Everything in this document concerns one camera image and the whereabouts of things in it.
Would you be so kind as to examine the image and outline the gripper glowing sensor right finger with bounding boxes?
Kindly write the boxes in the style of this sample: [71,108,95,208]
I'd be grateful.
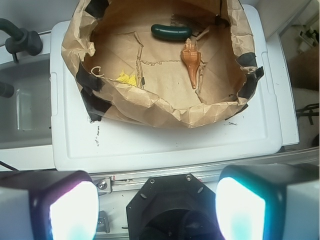
[215,163,320,240]

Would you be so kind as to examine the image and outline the black cables at right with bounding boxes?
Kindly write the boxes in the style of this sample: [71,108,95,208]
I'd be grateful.
[295,102,320,126]

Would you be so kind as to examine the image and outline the dark green toy cucumber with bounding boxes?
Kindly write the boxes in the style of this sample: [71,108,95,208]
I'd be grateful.
[151,24,192,41]

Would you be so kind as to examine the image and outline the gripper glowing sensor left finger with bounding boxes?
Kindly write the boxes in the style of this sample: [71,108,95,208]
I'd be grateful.
[0,170,99,240]

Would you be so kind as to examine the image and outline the aluminium extrusion rail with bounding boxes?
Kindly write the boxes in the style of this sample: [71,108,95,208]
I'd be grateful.
[90,146,320,195]

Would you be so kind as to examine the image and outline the orange conch shell toy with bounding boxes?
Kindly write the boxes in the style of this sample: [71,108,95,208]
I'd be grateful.
[180,38,201,89]

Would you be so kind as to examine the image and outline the white plastic tray lid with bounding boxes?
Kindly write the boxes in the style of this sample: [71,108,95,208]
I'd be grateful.
[49,4,283,173]

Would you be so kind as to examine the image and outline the brown paper bag bin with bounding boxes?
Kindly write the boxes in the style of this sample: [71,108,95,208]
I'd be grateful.
[61,0,264,128]

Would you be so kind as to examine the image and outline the black clamp handle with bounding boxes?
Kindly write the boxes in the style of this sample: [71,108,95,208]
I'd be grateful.
[0,18,43,64]

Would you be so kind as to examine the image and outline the black octagonal mount plate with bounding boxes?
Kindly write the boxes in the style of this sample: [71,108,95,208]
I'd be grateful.
[126,173,224,240]

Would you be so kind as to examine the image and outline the clear plastic container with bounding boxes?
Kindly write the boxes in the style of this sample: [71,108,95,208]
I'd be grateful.
[0,58,52,150]

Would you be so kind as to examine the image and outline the yellow knitted cloth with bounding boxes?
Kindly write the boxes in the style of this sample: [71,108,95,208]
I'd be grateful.
[116,70,138,87]

